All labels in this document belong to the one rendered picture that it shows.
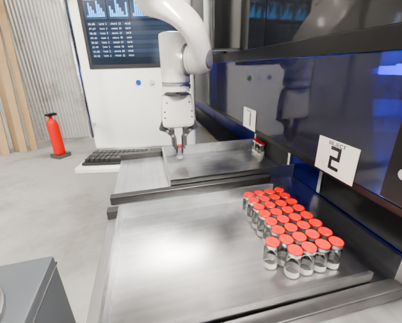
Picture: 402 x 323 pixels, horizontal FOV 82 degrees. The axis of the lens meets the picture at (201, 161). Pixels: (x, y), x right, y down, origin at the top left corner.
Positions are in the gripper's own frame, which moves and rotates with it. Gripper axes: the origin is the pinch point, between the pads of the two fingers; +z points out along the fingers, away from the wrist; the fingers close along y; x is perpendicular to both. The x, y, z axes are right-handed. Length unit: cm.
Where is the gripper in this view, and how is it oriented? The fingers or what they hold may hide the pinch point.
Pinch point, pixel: (178, 141)
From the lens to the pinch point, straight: 76.5
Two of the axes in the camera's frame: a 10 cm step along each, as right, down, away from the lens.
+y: -9.7, 1.0, -2.2
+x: 2.4, 3.6, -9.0
